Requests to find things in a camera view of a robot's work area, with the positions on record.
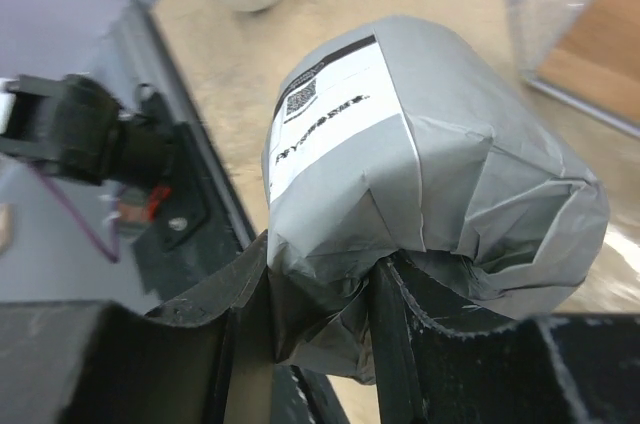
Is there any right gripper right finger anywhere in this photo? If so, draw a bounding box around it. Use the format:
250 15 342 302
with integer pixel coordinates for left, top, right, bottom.
368 253 639 423

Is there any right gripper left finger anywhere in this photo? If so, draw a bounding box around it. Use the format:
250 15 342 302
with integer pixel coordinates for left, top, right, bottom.
1 236 273 423

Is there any grey roll white label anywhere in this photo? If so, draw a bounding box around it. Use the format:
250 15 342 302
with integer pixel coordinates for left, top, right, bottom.
262 15 610 384

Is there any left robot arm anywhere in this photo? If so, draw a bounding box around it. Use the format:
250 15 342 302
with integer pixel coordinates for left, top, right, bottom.
1 74 177 263

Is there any black base frame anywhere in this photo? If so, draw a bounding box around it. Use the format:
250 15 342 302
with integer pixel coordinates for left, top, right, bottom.
103 0 346 423

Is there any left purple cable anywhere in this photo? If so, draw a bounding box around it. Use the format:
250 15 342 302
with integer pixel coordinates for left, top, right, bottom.
29 163 121 264

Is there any white wire wooden shelf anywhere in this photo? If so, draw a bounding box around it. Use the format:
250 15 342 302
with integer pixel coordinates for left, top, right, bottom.
506 0 639 137

